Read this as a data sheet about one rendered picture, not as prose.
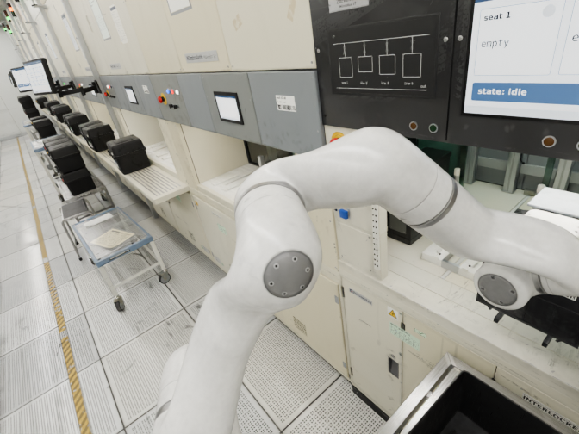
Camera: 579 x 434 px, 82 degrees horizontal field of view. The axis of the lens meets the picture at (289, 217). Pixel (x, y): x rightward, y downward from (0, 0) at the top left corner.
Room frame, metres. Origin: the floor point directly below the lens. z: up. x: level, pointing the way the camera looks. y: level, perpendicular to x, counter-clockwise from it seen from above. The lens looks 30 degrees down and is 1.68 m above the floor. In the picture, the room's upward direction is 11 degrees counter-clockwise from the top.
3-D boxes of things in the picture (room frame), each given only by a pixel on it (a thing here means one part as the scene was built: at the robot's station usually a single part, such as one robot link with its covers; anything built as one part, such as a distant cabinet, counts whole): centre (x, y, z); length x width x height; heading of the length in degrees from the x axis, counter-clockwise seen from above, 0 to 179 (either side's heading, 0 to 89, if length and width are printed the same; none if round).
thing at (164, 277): (2.49, 1.49, 0.24); 0.97 x 0.52 x 0.48; 36
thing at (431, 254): (0.91, -0.59, 0.89); 0.22 x 0.21 x 0.04; 124
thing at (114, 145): (2.95, 1.30, 0.93); 0.30 x 0.28 x 0.26; 31
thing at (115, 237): (2.32, 1.41, 0.47); 0.31 x 0.23 x 0.02; 55
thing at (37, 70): (3.28, 1.72, 1.59); 0.50 x 0.41 x 0.36; 124
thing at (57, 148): (3.63, 2.24, 0.85); 0.30 x 0.28 x 0.26; 33
